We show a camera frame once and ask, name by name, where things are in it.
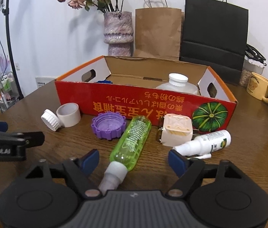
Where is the green spray bottle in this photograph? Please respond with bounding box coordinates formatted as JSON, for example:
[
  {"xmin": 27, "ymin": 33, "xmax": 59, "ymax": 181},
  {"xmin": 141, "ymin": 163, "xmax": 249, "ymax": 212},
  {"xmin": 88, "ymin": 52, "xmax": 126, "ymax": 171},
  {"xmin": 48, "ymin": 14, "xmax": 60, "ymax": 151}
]
[{"xmin": 98, "ymin": 115, "xmax": 152, "ymax": 192}]

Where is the purple ribbed lid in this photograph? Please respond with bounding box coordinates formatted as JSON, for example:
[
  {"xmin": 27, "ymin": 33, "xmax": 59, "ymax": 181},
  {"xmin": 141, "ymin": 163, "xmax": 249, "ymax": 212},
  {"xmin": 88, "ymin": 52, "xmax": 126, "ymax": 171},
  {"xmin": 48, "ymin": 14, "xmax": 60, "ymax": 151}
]
[{"xmin": 92, "ymin": 112, "xmax": 127, "ymax": 141}]

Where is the bottle with beige square cap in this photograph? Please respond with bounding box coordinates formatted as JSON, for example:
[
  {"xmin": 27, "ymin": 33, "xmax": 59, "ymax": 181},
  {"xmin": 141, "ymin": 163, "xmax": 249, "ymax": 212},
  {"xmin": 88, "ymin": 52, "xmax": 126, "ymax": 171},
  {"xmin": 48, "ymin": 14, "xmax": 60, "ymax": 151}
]
[{"xmin": 156, "ymin": 114, "xmax": 194, "ymax": 147}]

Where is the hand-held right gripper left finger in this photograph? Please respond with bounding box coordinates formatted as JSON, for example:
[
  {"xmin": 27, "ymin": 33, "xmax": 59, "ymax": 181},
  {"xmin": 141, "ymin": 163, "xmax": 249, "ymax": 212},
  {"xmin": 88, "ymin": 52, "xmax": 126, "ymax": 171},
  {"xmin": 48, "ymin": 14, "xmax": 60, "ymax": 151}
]
[{"xmin": 23, "ymin": 149, "xmax": 102, "ymax": 199}]

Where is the white spray bottle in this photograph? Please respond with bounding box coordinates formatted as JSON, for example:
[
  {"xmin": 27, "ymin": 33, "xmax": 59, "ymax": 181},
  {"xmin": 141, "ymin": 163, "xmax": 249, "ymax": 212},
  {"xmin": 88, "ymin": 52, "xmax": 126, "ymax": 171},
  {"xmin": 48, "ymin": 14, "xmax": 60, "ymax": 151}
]
[{"xmin": 172, "ymin": 130, "xmax": 232, "ymax": 159}]

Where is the purple flower wall sticker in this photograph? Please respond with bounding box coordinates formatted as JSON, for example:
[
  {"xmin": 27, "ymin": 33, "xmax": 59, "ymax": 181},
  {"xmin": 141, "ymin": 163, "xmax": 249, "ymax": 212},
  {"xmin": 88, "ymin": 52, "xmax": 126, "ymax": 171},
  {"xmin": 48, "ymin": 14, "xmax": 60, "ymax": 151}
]
[{"xmin": 0, "ymin": 49, "xmax": 9, "ymax": 76}]

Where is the brown paper bag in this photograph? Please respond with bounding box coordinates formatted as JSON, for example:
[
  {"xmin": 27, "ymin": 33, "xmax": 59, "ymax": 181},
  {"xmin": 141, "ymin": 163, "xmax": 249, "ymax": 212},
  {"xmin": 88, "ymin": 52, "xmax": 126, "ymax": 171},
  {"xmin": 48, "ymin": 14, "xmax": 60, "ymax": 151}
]
[{"xmin": 134, "ymin": 0, "xmax": 184, "ymax": 61}]

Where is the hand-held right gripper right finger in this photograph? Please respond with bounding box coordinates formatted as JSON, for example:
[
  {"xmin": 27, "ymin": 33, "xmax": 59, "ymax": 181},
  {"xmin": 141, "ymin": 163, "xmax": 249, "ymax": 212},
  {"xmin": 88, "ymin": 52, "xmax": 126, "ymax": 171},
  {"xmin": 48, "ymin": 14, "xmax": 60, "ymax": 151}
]
[{"xmin": 167, "ymin": 149, "xmax": 241, "ymax": 199}]

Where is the yellow bear mug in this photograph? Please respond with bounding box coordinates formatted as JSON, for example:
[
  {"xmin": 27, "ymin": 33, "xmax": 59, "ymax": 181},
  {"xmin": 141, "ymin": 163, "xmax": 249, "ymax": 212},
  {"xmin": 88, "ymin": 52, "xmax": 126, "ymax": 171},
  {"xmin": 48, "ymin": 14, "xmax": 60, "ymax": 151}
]
[{"xmin": 246, "ymin": 72, "xmax": 268, "ymax": 104}]

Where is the red cardboard box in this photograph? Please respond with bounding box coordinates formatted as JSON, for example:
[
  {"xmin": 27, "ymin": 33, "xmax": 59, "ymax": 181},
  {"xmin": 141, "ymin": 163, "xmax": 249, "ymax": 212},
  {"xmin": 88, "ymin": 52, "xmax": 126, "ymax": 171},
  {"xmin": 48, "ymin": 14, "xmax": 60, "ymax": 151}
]
[{"xmin": 54, "ymin": 55, "xmax": 239, "ymax": 133}]

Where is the black light stand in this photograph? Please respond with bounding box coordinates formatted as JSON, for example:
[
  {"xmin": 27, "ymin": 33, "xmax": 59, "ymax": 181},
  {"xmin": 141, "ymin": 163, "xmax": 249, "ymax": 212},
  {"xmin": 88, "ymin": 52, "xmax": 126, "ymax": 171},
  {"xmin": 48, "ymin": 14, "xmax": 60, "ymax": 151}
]
[{"xmin": 2, "ymin": 0, "xmax": 25, "ymax": 98}]

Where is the translucent plastic container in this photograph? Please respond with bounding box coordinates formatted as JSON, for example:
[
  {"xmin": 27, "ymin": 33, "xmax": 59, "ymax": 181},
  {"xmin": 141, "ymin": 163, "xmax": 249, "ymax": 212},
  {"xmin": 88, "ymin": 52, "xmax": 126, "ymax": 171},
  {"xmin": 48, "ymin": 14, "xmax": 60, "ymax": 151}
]
[{"xmin": 155, "ymin": 82, "xmax": 199, "ymax": 95}]

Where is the pink speckled vase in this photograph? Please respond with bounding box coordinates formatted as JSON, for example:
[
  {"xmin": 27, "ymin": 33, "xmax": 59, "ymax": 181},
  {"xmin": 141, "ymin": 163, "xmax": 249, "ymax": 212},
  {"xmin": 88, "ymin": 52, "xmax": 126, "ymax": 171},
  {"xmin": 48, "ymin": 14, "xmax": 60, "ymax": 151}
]
[{"xmin": 104, "ymin": 11, "xmax": 134, "ymax": 57}]

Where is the clear jar with black lid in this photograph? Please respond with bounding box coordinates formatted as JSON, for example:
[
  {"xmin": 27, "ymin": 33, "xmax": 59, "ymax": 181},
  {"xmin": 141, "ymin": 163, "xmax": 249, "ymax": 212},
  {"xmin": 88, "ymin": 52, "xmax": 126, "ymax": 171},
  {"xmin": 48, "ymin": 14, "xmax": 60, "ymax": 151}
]
[{"xmin": 239, "ymin": 44, "xmax": 267, "ymax": 87}]

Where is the white printed carton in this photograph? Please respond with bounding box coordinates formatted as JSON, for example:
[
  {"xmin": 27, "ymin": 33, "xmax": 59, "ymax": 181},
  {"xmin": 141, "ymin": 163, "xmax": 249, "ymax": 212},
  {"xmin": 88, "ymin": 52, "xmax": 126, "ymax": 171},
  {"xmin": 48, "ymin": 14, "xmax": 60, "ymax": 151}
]
[{"xmin": 35, "ymin": 77, "xmax": 55, "ymax": 89}]

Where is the wire storage rack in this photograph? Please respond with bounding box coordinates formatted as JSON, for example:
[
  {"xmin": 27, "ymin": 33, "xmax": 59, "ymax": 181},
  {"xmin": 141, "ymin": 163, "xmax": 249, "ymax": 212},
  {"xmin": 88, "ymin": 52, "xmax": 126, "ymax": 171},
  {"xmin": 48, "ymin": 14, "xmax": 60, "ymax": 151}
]
[{"xmin": 0, "ymin": 64, "xmax": 24, "ymax": 114}]

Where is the small white ribbed cap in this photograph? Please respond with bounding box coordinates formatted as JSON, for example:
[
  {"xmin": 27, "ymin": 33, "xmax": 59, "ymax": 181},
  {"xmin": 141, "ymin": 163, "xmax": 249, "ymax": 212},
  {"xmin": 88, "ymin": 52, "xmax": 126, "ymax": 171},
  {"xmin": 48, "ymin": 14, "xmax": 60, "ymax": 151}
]
[{"xmin": 41, "ymin": 109, "xmax": 59, "ymax": 131}]

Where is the black paper bag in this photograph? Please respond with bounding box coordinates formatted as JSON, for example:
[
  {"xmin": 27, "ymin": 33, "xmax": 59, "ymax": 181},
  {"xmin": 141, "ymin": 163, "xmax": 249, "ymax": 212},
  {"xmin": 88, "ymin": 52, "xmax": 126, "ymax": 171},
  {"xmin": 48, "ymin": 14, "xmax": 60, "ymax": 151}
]
[{"xmin": 180, "ymin": 0, "xmax": 249, "ymax": 86}]

